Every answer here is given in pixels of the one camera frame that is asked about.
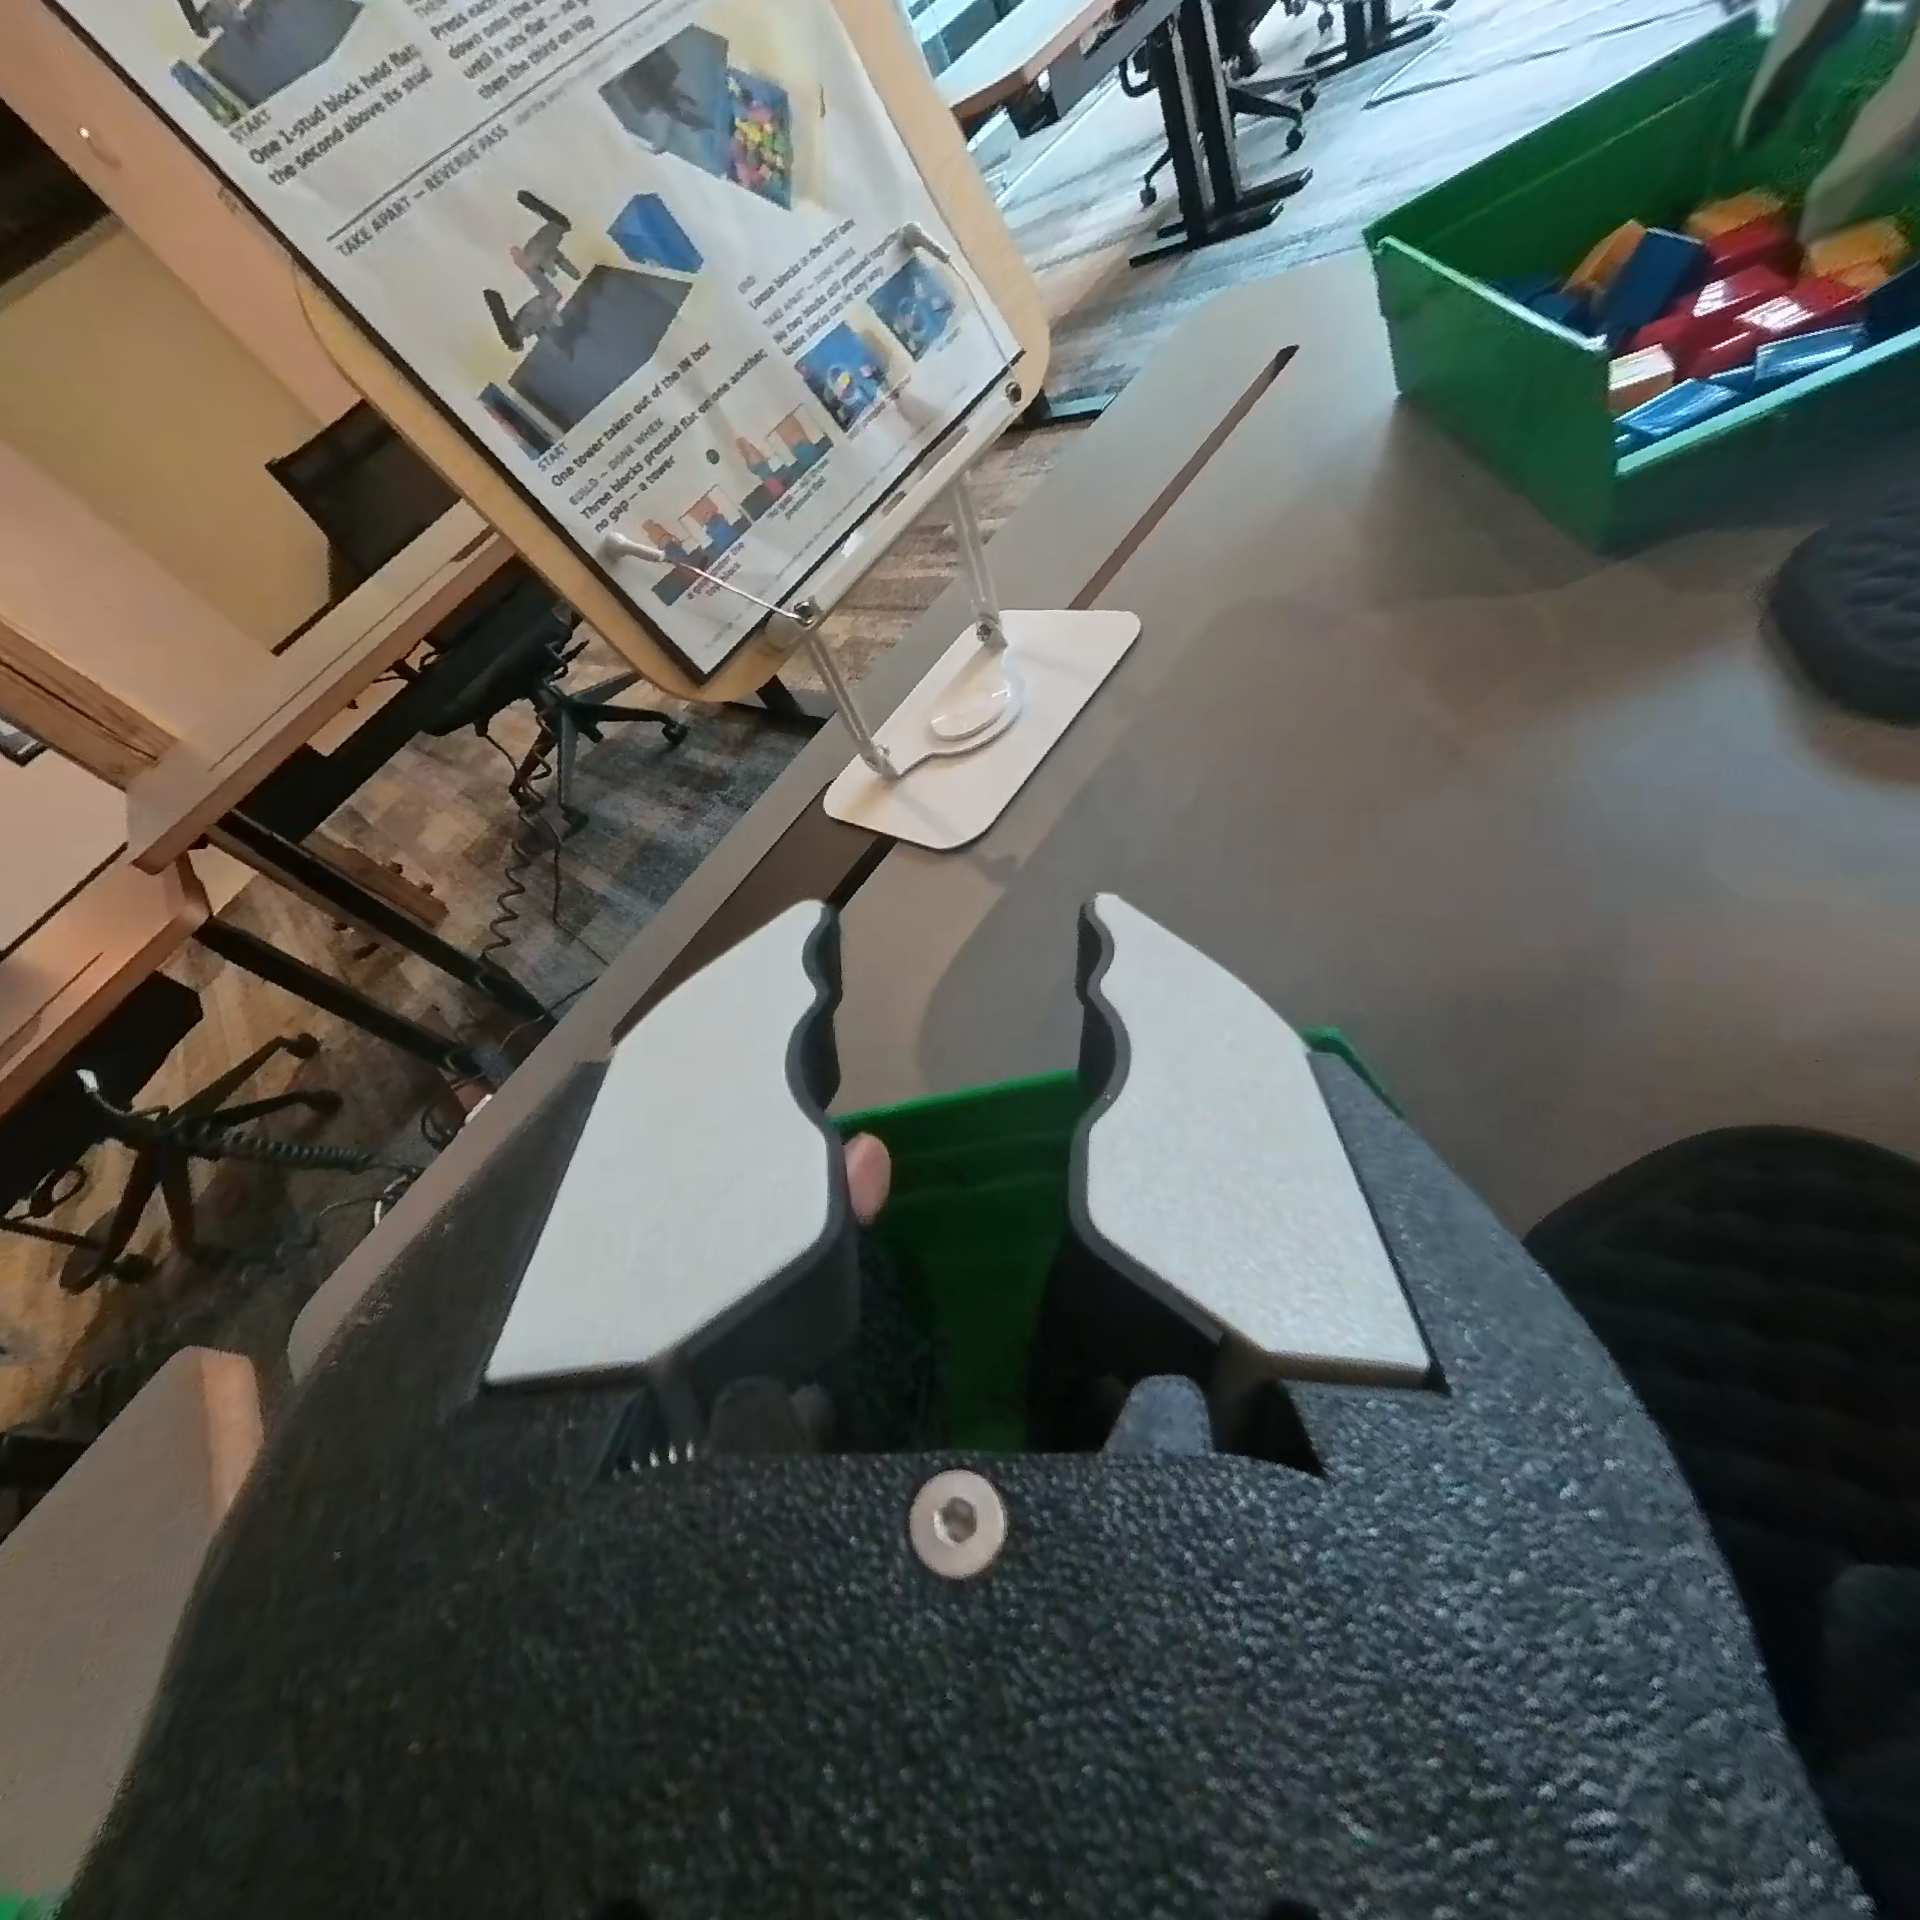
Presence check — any pile of blocks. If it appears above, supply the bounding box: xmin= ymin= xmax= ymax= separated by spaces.
xmin=1500 ymin=186 xmax=1920 ymax=453

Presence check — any green plastic bin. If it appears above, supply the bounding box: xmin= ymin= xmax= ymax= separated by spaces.
xmin=829 ymin=1024 xmax=1409 ymax=1456
xmin=1364 ymin=0 xmax=1920 ymax=559

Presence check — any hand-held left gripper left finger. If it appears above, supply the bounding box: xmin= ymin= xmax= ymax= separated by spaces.
xmin=482 ymin=900 xmax=869 ymax=1471

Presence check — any wooden desk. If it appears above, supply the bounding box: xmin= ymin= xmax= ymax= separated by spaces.
xmin=949 ymin=0 xmax=1330 ymax=273
xmin=0 ymin=420 xmax=527 ymax=1083

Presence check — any black quilted wrist pad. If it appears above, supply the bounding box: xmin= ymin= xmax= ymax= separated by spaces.
xmin=1768 ymin=515 xmax=1920 ymax=724

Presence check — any coiled cable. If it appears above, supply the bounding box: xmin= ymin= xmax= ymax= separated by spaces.
xmin=478 ymin=832 xmax=550 ymax=977

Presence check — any black round pad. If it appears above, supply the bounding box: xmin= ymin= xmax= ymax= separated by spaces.
xmin=1519 ymin=1125 xmax=1920 ymax=1592

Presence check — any instruction poster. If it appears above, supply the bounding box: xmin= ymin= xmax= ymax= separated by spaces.
xmin=81 ymin=0 xmax=1022 ymax=679

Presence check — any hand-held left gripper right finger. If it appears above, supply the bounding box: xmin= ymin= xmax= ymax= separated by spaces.
xmin=1067 ymin=891 xmax=1434 ymax=1389

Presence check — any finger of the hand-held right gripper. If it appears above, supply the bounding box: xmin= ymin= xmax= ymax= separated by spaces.
xmin=1804 ymin=51 xmax=1920 ymax=230
xmin=1736 ymin=0 xmax=1870 ymax=150

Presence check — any person's left hand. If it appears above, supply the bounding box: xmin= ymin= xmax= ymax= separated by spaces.
xmin=831 ymin=1131 xmax=963 ymax=1456

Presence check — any white poster stand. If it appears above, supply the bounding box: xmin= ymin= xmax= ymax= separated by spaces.
xmin=601 ymin=222 xmax=1144 ymax=855

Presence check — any black office chair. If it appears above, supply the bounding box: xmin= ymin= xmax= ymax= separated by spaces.
xmin=420 ymin=577 xmax=695 ymax=825
xmin=1216 ymin=0 xmax=1324 ymax=152
xmin=0 ymin=1027 xmax=345 ymax=1294

